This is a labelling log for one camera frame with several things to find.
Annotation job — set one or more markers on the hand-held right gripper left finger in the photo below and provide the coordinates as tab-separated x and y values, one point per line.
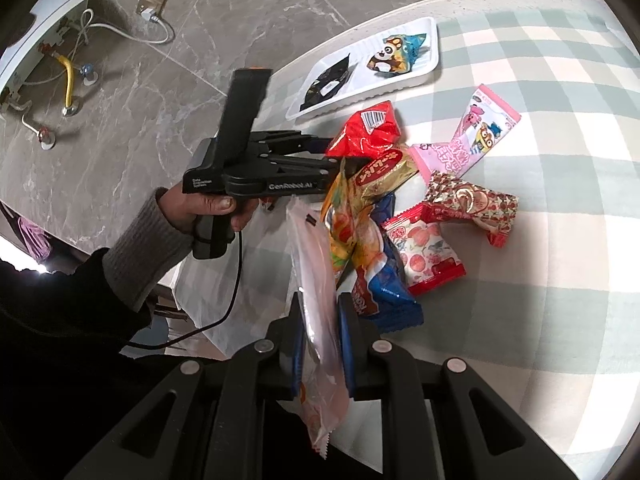
297	350

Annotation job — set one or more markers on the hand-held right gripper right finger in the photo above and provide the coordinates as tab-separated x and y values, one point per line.
346	345

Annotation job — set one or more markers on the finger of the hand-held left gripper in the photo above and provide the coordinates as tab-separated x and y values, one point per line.
290	141
310	164

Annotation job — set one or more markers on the red crinkled snack packet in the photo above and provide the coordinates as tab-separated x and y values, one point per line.
362	132

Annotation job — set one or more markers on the orange snack packet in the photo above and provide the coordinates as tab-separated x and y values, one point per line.
345	220

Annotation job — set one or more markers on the translucent pinkish snack packet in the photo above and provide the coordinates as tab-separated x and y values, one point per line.
315	280

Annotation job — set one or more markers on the blue snack packet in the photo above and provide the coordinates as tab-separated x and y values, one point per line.
387	285

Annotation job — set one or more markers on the gold and red snack packet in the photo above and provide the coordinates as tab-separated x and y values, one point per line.
387	167

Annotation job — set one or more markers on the white plastic tray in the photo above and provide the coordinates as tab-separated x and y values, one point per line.
360	80

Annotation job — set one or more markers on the red peach print snack packet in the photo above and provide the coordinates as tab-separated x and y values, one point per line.
425	255

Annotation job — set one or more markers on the long pink cartoon snack packet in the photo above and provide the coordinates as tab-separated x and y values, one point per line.
465	145

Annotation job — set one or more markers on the red star print snack packet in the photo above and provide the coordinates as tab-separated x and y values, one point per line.
470	202

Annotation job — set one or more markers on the person's left forearm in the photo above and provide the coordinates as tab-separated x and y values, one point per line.
140	245

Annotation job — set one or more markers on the person's left hand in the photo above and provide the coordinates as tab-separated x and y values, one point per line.
200	205

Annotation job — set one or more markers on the black snack packet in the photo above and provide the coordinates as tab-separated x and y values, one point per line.
325	85

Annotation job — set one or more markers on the panda print snack packet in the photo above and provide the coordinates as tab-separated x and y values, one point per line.
395	55

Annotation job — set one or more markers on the white power plug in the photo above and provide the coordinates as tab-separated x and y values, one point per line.
149	15

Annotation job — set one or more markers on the green checked tablecloth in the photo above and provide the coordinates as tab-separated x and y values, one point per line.
540	270

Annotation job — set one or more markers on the white water heater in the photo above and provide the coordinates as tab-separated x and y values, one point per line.
40	35

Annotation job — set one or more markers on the purple cloth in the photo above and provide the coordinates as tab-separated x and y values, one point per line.
34	237

